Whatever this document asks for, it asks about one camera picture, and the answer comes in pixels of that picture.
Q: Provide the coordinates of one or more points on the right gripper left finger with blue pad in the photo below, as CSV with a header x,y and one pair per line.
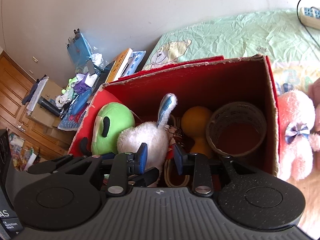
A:
x,y
123,166

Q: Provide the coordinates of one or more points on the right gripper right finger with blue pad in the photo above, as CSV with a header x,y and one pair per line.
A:
x,y
196,165

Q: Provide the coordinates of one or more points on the white bunny plush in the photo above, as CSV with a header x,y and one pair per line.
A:
x,y
153,133

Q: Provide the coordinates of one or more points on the green plush toy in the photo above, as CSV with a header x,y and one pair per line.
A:
x,y
111,120

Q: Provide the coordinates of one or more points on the pink white bear plush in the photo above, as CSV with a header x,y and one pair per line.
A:
x,y
296,141

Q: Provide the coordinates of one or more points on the mauve bear plush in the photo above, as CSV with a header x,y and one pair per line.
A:
x,y
314,95

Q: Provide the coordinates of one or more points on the orange gourd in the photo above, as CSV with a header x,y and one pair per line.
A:
x,y
194,123

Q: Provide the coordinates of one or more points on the wooden wardrobe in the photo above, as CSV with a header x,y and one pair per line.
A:
x,y
15,85

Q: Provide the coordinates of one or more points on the brown woven basket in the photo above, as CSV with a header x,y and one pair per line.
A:
x,y
236,129

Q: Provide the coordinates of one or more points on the blue patterned cloth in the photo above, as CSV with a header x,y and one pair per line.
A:
x,y
72,122

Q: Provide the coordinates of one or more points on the blue pencil case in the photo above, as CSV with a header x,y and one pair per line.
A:
x,y
80,102

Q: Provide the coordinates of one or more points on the cardboard box on floor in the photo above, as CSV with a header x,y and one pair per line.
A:
x,y
50,91

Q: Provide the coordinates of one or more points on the red cardboard box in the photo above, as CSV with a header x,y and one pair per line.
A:
x,y
212,83

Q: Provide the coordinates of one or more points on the black thermos bottle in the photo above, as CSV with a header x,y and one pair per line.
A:
x,y
49,106

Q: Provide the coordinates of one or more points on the purple tissue pack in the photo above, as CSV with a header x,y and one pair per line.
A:
x,y
84,82

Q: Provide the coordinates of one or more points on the yellow book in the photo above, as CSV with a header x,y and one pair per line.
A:
x,y
119,65

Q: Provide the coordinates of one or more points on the blue patterned book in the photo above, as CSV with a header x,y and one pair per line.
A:
x,y
134,60

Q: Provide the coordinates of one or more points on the small green frog toy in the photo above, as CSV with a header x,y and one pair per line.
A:
x,y
71,84

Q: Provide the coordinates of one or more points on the green cartoon bed sheet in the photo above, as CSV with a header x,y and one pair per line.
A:
x,y
277,34

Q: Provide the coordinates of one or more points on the white power strip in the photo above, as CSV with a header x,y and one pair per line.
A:
x,y
310,17

